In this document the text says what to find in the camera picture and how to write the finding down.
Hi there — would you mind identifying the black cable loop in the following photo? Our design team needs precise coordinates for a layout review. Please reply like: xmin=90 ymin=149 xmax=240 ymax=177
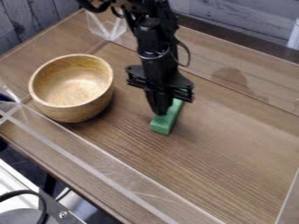
xmin=0 ymin=189 xmax=50 ymax=224

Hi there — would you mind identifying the green rectangular block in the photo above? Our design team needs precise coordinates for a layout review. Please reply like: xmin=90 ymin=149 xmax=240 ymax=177
xmin=150 ymin=99 xmax=184 ymax=135

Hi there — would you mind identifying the grey metal mount plate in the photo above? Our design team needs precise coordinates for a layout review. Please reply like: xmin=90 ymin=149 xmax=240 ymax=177
xmin=0 ymin=200 xmax=89 ymax=224

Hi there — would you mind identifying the clear acrylic front barrier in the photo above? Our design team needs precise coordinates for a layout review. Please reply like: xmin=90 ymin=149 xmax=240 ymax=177
xmin=0 ymin=83 xmax=226 ymax=224

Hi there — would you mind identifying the brown wooden bowl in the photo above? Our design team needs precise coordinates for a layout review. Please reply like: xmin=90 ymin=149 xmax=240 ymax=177
xmin=29 ymin=53 xmax=114 ymax=123

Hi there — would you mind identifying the white post at right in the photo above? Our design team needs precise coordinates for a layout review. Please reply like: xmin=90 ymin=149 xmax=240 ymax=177
xmin=288 ymin=20 xmax=299 ymax=50

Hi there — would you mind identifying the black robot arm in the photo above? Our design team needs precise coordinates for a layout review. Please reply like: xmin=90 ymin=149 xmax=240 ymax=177
xmin=77 ymin=0 xmax=194 ymax=116

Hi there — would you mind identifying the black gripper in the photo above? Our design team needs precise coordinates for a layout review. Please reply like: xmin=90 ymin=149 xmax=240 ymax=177
xmin=126 ymin=52 xmax=194 ymax=116

